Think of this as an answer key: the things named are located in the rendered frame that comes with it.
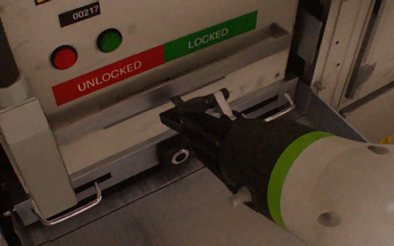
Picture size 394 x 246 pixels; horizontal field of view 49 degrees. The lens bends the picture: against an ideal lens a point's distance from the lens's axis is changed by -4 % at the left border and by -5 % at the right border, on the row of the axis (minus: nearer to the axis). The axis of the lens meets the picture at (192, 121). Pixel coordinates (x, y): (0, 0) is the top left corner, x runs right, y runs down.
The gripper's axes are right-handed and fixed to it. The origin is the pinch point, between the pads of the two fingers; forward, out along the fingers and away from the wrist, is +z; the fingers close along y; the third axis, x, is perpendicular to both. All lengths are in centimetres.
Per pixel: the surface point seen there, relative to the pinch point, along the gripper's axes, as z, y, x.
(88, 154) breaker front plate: 10.2, 3.0, -11.8
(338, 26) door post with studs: 1.4, -3.1, 32.3
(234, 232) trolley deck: -0.2, 21.1, 3.3
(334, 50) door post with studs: 4.0, 1.5, 32.9
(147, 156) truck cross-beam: 11.7, 8.1, -2.8
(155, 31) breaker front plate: 1.4, -12.2, 0.9
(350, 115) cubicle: 12.5, 20.1, 42.5
